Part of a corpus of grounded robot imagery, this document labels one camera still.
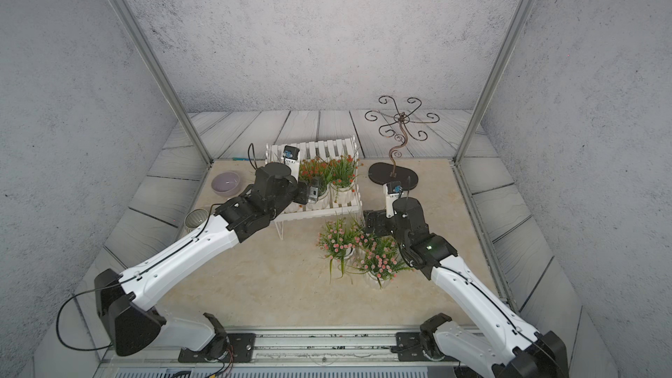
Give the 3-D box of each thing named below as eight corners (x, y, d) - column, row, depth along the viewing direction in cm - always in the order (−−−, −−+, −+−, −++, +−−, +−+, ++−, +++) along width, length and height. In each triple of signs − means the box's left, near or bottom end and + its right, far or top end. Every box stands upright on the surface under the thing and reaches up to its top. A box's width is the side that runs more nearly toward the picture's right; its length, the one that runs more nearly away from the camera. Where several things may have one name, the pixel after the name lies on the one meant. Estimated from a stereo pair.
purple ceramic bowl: (213, 199, 110) (207, 190, 106) (221, 180, 117) (215, 171, 113) (239, 199, 110) (234, 190, 106) (245, 180, 117) (241, 171, 113)
